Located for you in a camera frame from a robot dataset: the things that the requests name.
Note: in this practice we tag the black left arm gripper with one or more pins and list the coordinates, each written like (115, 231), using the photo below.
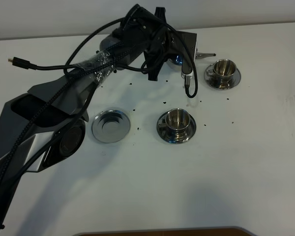
(145, 38)

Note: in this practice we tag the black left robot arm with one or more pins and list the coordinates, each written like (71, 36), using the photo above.
(46, 124)

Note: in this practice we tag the far stainless steel teacup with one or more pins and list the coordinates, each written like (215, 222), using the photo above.
(222, 69)

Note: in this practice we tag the stainless steel teacup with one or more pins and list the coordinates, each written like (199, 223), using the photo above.
(222, 69)
(176, 119)

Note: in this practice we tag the near stainless steel teacup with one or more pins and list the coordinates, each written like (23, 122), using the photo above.
(176, 119)

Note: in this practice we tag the teapot steel saucer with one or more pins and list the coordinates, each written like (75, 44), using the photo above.
(110, 126)

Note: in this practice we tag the far steel saucer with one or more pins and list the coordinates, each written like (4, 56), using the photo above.
(217, 83)

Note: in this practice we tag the near steel saucer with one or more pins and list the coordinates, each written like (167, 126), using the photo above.
(177, 137)

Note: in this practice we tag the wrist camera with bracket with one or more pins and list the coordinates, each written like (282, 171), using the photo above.
(182, 54)

